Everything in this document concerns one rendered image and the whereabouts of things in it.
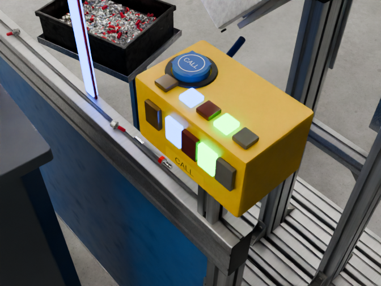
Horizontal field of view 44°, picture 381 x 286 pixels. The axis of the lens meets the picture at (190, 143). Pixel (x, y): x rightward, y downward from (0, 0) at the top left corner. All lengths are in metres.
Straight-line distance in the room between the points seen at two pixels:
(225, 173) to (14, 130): 0.33
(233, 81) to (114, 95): 1.61
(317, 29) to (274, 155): 0.56
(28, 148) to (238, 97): 0.30
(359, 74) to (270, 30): 0.50
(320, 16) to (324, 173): 0.97
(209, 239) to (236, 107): 0.24
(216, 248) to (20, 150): 0.28
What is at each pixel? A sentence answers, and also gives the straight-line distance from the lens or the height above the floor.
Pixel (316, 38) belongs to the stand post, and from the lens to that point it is 1.00.
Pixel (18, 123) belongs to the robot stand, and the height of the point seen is 0.93.
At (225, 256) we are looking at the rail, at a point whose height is 0.83.
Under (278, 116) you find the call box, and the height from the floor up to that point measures 1.07.
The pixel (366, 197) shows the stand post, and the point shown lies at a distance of 1.13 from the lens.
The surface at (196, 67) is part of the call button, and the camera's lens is 0.49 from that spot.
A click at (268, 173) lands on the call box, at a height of 1.03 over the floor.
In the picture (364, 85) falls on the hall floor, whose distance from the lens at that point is 2.26.
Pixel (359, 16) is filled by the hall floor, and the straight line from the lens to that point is 2.71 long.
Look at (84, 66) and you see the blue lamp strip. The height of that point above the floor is 0.92.
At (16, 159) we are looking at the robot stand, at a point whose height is 0.93.
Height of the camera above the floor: 1.39
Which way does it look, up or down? 48 degrees down
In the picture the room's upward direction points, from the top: 1 degrees clockwise
